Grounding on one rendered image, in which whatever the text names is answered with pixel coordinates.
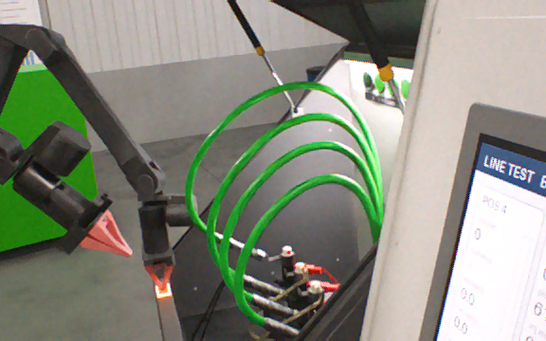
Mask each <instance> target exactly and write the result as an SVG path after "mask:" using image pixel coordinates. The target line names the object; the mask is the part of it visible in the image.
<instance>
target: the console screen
mask: <svg viewBox="0 0 546 341"><path fill-rule="evenodd" d="M419 341H546V117H544V116H539V115H534V114H529V113H525V112H521V111H516V110H511V109H507V108H502V107H498V106H493V105H489V104H483V103H478V102H474V103H472V104H471V105H470V107H469V110H468V114H467V119H466V123H465V127H464V136H463V140H462V145H461V149H460V153H459V158H458V162H457V168H456V172H455V176H454V181H453V185H452V190H451V193H450V199H449V204H448V208H447V213H446V220H445V224H444V230H443V235H442V239H441V243H440V244H439V247H438V252H437V257H436V261H435V266H434V270H433V275H432V279H431V283H430V288H429V292H428V301H427V306H426V309H425V314H424V319H423V323H422V328H421V331H420V336H419Z"/></svg>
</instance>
